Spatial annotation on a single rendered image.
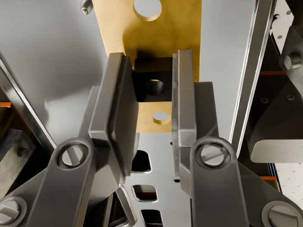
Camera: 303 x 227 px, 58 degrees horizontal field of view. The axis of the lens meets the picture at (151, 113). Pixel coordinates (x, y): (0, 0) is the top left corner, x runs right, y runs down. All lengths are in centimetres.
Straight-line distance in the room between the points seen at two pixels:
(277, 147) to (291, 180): 74
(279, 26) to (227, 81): 36
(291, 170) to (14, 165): 84
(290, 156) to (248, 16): 20
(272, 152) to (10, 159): 30
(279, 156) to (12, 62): 29
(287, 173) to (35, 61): 90
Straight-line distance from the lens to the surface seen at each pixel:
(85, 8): 18
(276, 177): 54
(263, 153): 34
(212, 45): 21
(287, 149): 34
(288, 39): 24
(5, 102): 40
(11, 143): 35
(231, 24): 20
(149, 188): 42
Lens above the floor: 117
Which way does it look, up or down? 41 degrees down
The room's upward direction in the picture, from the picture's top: 175 degrees counter-clockwise
